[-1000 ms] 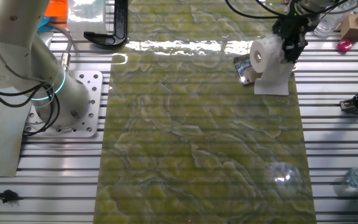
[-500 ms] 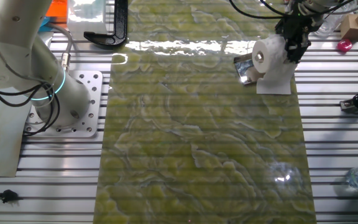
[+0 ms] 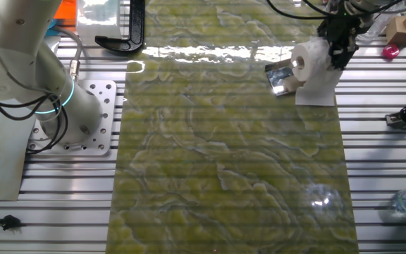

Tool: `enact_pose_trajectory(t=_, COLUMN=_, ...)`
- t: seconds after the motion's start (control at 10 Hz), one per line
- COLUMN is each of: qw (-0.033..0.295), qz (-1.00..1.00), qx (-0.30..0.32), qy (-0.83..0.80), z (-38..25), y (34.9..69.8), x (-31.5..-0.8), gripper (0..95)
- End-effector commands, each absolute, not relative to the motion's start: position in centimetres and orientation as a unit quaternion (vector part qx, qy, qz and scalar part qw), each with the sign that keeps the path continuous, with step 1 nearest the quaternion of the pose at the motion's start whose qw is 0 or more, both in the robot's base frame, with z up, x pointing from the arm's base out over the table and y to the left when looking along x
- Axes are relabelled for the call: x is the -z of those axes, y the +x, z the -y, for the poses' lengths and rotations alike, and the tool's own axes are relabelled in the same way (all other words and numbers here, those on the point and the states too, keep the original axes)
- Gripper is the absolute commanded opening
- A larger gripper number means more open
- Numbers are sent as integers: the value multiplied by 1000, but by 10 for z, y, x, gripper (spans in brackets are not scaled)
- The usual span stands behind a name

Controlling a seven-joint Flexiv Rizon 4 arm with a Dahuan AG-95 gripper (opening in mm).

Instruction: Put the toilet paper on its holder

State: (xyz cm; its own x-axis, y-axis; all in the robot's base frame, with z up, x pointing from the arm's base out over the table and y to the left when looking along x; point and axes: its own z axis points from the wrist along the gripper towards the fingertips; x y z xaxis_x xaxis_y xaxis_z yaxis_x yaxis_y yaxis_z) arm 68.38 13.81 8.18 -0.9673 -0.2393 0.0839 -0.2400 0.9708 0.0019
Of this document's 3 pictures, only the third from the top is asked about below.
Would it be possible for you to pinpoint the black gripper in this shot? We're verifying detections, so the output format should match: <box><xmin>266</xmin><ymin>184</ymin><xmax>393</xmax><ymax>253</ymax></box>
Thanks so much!
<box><xmin>317</xmin><ymin>1</ymin><xmax>364</xmax><ymax>71</ymax></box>

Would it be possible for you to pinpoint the white toilet paper roll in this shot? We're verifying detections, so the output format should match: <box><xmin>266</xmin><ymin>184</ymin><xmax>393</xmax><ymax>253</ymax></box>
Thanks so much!
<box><xmin>283</xmin><ymin>37</ymin><xmax>343</xmax><ymax>107</ymax></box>

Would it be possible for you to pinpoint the shiny metal toilet paper holder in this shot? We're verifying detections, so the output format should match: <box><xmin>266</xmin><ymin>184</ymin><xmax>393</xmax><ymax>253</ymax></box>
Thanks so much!
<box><xmin>264</xmin><ymin>58</ymin><xmax>305</xmax><ymax>97</ymax></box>

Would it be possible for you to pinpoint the small pink object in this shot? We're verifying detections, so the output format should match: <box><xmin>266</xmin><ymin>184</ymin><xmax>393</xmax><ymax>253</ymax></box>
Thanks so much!
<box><xmin>381</xmin><ymin>44</ymin><xmax>400</xmax><ymax>60</ymax></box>

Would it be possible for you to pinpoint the wooden block with peg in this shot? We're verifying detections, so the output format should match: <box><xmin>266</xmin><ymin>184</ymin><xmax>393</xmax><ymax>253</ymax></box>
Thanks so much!
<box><xmin>386</xmin><ymin>16</ymin><xmax>406</xmax><ymax>47</ymax></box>

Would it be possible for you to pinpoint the green marble pattern mat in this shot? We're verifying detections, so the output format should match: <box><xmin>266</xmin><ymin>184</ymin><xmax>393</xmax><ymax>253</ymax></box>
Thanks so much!
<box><xmin>104</xmin><ymin>0</ymin><xmax>361</xmax><ymax>254</ymax></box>

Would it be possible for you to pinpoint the black C-clamp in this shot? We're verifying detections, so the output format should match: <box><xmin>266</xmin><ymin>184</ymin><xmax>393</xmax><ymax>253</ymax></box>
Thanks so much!
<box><xmin>94</xmin><ymin>0</ymin><xmax>146</xmax><ymax>54</ymax></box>

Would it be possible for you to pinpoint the translucent plastic box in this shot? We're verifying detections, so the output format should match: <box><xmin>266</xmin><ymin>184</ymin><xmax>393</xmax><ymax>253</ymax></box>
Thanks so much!
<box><xmin>75</xmin><ymin>0</ymin><xmax>123</xmax><ymax>38</ymax></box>

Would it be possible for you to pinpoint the black power plug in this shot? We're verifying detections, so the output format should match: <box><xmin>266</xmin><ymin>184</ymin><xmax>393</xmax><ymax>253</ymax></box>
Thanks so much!
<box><xmin>0</xmin><ymin>214</ymin><xmax>27</xmax><ymax>232</ymax></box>

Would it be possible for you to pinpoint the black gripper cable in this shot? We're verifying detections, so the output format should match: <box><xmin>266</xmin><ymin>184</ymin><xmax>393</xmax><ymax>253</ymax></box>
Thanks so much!
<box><xmin>266</xmin><ymin>0</ymin><xmax>405</xmax><ymax>20</ymax></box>

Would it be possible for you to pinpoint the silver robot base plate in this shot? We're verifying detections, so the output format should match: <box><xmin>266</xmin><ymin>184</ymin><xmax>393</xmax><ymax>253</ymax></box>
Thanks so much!
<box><xmin>26</xmin><ymin>79</ymin><xmax>118</xmax><ymax>157</ymax></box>

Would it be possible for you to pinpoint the grey cable with metal connector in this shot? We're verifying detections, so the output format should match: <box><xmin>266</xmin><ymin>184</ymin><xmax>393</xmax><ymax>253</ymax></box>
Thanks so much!
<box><xmin>53</xmin><ymin>25</ymin><xmax>84</xmax><ymax>83</ymax></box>

